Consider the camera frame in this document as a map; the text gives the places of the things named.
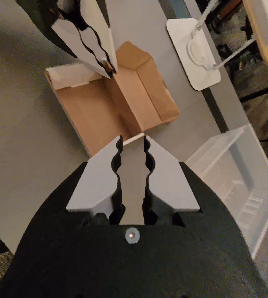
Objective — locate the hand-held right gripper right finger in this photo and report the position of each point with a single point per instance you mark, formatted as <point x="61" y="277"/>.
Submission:
<point x="171" y="186"/>

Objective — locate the clear plastic bin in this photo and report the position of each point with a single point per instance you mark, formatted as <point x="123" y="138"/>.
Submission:
<point x="229" y="186"/>

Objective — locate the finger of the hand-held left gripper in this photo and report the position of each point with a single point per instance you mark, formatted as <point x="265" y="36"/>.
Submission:
<point x="99" y="21"/>
<point x="71" y="37"/>

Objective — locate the wooden sign board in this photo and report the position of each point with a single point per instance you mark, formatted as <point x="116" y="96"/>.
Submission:
<point x="267" y="58"/>

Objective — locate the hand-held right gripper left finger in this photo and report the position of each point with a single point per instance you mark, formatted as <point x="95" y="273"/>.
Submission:
<point x="94" y="184"/>

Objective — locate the white stand base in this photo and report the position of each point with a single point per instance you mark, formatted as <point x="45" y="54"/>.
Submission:
<point x="182" y="46"/>

